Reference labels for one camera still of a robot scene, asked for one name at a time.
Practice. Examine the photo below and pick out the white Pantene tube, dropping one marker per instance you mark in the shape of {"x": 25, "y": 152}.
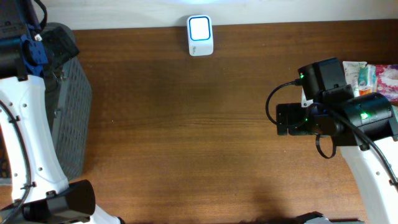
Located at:
{"x": 352, "y": 70}

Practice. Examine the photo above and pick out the dark grey plastic basket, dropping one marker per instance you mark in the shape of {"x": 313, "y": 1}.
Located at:
{"x": 68, "y": 98}

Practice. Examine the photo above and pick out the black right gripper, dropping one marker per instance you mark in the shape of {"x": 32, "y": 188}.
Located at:
{"x": 296, "y": 123}

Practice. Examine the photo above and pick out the purple tissue pack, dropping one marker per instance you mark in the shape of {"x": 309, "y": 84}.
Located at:
{"x": 387, "y": 82}

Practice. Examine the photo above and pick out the small orange tissue pack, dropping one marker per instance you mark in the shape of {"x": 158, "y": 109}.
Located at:
{"x": 365, "y": 91}

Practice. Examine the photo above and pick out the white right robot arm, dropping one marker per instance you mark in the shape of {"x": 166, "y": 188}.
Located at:
{"x": 362, "y": 127}

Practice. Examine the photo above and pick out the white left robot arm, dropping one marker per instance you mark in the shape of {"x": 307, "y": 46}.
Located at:
{"x": 41, "y": 192}

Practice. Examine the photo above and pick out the white barcode scanner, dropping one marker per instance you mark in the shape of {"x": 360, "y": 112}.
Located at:
{"x": 200, "y": 35}

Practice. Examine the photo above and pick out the small teal tissue pack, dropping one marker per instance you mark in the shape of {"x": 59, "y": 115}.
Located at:
{"x": 365, "y": 79}

